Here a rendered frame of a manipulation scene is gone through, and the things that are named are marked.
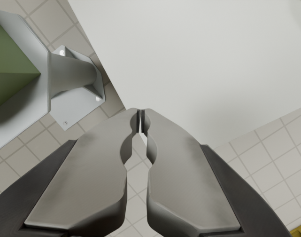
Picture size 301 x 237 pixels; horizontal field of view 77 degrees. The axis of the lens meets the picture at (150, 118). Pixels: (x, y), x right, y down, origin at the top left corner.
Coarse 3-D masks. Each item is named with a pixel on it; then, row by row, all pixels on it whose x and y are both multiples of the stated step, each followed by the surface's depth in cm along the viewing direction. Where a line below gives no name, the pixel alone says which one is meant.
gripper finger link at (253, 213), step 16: (208, 160) 8; (224, 176) 7; (240, 176) 7; (224, 192) 7; (240, 192) 7; (256, 192) 7; (240, 208) 6; (256, 208) 6; (240, 224) 6; (256, 224) 6; (272, 224) 6
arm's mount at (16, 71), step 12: (0, 36) 41; (0, 48) 38; (12, 48) 42; (0, 60) 35; (12, 60) 39; (24, 60) 43; (0, 72) 33; (12, 72) 36; (24, 72) 40; (36, 72) 45; (0, 84) 37; (12, 84) 41; (24, 84) 46; (0, 96) 43
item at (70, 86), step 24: (0, 24) 44; (24, 24) 44; (24, 48) 45; (48, 72) 47; (72, 72) 81; (96, 72) 124; (24, 96) 48; (48, 96) 48; (72, 96) 127; (96, 96) 128; (0, 120) 49; (24, 120) 49; (72, 120) 131; (0, 144) 50
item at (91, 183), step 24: (120, 120) 10; (96, 144) 8; (120, 144) 8; (72, 168) 7; (96, 168) 7; (120, 168) 7; (48, 192) 6; (72, 192) 6; (96, 192) 6; (120, 192) 6; (48, 216) 6; (72, 216) 6; (96, 216) 6; (120, 216) 7
